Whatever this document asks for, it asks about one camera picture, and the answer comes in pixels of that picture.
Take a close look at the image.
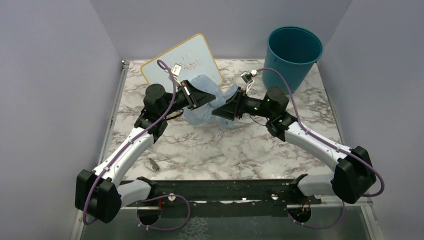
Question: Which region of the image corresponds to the small grey eraser block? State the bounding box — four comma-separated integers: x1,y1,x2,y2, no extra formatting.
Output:
145,158,160,172

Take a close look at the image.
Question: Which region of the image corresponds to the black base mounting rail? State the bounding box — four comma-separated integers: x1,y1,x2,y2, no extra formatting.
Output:
124,179,340,220

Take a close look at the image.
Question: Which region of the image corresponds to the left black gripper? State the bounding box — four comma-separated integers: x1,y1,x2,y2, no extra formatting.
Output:
160,79,216,118

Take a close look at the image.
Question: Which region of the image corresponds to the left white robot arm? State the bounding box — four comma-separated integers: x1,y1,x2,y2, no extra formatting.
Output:
75,80,216,225

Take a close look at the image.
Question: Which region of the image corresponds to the teal plastic trash bin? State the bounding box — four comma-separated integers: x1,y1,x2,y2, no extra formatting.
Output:
262,26,324,94

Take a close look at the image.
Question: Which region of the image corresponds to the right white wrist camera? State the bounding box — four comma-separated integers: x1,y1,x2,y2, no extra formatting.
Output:
240,69,258,93

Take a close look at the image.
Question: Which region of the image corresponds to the purple cable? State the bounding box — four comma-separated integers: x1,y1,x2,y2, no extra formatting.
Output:
82,59,178,226
256,67,386,198

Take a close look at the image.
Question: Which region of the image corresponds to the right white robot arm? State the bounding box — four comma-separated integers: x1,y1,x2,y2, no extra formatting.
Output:
211,86,377,204

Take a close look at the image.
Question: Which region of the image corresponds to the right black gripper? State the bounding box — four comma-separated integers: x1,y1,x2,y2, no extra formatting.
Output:
212,87,274,121

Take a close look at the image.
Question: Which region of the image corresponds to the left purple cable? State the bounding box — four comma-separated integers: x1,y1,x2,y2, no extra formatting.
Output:
82,59,178,226

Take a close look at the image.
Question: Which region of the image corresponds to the yellow framed whiteboard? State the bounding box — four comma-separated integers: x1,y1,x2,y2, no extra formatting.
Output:
140,33,223,93

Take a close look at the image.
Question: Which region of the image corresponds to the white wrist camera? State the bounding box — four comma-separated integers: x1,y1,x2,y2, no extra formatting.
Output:
170,63,183,85
240,69,258,93

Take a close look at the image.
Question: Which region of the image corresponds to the aluminium table frame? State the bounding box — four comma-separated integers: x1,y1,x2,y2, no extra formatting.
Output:
69,60,131,240

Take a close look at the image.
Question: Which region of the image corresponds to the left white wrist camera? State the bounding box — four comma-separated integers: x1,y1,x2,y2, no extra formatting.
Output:
170,63,183,85

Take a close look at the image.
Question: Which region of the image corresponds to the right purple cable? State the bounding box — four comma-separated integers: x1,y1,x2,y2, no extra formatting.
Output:
256,67,386,198

